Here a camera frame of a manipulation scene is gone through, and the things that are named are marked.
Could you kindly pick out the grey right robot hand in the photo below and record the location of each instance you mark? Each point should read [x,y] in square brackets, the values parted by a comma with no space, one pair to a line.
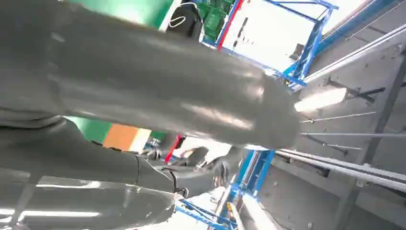
[177,92]

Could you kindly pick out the black bag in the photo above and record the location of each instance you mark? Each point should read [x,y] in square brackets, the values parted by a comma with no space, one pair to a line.
[187,23]

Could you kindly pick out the green plastic crate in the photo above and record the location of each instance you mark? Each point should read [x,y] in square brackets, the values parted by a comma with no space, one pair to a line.
[214,20]

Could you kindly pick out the ceiling light fixture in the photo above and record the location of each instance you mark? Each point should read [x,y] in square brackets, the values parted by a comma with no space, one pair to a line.
[320,100]

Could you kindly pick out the ribbed grey right arm sleeve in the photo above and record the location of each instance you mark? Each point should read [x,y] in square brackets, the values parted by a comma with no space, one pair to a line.
[25,120]

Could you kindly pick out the white ceiling pipe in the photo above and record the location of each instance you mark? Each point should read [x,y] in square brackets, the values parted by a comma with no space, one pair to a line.
[355,54]

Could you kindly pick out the red post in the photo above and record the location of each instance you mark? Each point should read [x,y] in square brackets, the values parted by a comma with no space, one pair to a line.
[230,23]

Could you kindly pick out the blue metal frame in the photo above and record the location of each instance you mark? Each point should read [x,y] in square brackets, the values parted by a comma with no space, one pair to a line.
[312,41]
[253,171]

